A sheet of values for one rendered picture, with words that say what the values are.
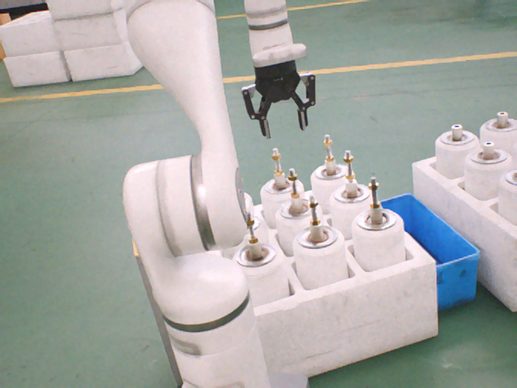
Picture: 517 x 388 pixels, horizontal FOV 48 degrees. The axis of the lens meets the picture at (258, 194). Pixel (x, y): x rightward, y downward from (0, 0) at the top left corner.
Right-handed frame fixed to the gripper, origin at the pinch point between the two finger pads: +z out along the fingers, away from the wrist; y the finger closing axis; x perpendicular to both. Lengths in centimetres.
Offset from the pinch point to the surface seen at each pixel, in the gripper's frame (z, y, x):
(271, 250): 17.5, 8.3, 13.3
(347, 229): 23.3, -8.9, 3.7
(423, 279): 28.0, -18.0, 19.1
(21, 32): 13, 98, -268
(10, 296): 43, 73, -35
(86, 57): 31, 64, -249
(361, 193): 17.7, -13.4, 0.7
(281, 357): 35.7, 10.8, 21.0
